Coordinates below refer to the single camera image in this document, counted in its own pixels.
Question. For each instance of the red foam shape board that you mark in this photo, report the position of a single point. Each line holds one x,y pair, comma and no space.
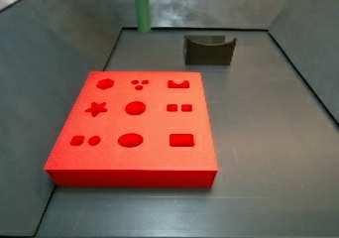
138,133

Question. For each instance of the green cylinder peg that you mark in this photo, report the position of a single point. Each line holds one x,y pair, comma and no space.
144,15

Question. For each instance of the dark curved block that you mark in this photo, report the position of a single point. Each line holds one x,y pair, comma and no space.
209,50

